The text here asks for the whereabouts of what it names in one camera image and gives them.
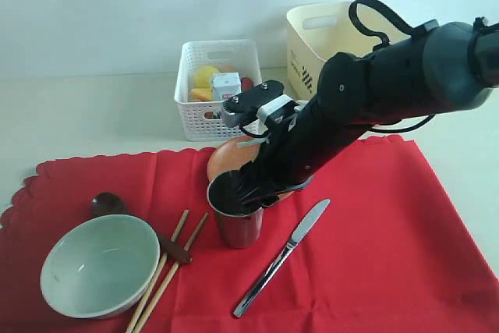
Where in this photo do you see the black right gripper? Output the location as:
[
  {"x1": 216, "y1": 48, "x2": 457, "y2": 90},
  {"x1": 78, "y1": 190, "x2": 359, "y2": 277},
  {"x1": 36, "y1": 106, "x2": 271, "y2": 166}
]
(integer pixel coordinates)
[{"x1": 234, "y1": 149, "x2": 314, "y2": 207}]

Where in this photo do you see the brown clay plate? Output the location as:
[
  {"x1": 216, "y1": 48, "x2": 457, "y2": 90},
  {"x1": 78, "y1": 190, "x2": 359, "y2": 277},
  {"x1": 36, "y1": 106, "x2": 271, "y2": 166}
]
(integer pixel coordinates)
[{"x1": 207, "y1": 136, "x2": 293, "y2": 215}]

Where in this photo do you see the stainless steel cup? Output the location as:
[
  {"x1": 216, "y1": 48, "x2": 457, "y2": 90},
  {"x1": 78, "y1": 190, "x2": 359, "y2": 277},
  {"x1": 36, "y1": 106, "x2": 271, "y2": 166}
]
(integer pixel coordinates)
[{"x1": 207, "y1": 170, "x2": 264, "y2": 249}]

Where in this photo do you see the red sausage piece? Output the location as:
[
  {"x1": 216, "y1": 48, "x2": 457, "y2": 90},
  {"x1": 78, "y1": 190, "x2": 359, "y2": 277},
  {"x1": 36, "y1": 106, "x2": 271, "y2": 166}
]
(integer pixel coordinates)
[{"x1": 241, "y1": 77, "x2": 253, "y2": 92}]

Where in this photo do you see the blue white milk carton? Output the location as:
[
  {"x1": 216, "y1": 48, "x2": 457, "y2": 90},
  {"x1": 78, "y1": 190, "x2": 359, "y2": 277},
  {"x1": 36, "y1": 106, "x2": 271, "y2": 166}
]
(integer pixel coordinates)
[{"x1": 211, "y1": 73, "x2": 241, "y2": 101}]

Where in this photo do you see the wooden chopstick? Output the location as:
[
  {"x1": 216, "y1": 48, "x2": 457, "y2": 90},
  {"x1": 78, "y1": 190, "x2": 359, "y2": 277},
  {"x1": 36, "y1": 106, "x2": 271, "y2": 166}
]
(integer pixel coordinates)
[
  {"x1": 126, "y1": 210, "x2": 191, "y2": 333},
  {"x1": 126, "y1": 210, "x2": 208, "y2": 332}
]

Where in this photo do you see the yellow cheese wedge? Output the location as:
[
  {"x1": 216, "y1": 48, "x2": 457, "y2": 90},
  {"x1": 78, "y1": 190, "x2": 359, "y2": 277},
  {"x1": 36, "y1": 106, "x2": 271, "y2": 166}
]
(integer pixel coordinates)
[{"x1": 190, "y1": 88, "x2": 213, "y2": 101}]

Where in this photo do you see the yellow lemon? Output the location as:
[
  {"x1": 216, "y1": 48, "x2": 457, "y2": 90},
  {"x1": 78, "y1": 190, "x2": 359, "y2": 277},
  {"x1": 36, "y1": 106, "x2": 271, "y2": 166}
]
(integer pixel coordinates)
[{"x1": 193, "y1": 66, "x2": 220, "y2": 88}]

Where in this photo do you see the dark wooden spoon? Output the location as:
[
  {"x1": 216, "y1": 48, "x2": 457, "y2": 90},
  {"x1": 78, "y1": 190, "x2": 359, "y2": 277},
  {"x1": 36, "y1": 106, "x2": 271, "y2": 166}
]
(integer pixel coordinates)
[{"x1": 90, "y1": 192, "x2": 193, "y2": 264}]

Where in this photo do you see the pale green ceramic bowl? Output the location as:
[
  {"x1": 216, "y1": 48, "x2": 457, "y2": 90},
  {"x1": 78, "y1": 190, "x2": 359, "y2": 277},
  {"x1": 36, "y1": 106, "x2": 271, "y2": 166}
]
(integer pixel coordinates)
[{"x1": 40, "y1": 214, "x2": 161, "y2": 319}]

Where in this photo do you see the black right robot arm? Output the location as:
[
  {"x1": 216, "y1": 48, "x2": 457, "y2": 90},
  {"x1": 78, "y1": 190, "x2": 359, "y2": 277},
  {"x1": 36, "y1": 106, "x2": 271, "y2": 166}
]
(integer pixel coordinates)
[{"x1": 223, "y1": 0, "x2": 498, "y2": 207}]

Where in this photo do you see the white perforated plastic basket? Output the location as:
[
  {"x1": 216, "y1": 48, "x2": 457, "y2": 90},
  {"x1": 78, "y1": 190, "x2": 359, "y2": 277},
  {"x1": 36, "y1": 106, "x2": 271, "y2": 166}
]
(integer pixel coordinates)
[{"x1": 174, "y1": 39, "x2": 262, "y2": 141}]

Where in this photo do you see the steel table knife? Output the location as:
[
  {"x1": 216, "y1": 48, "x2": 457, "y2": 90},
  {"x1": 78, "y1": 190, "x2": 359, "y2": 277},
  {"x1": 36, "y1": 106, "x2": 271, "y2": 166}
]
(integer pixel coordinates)
[{"x1": 232, "y1": 199, "x2": 331, "y2": 318}]

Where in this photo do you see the red scalloped cloth mat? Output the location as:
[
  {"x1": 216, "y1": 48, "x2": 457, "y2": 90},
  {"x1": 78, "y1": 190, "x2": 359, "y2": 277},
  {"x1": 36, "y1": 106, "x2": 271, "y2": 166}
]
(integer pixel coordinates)
[{"x1": 1, "y1": 136, "x2": 498, "y2": 332}]

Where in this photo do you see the cream plastic bin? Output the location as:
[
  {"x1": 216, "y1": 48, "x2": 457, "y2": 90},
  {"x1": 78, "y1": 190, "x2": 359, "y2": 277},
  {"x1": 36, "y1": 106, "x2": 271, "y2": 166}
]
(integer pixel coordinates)
[{"x1": 286, "y1": 1, "x2": 414, "y2": 100}]

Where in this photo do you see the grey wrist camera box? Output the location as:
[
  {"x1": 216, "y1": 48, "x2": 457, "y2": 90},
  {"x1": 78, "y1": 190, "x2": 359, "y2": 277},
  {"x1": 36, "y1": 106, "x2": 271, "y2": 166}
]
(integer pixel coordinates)
[{"x1": 221, "y1": 80, "x2": 285, "y2": 128}]

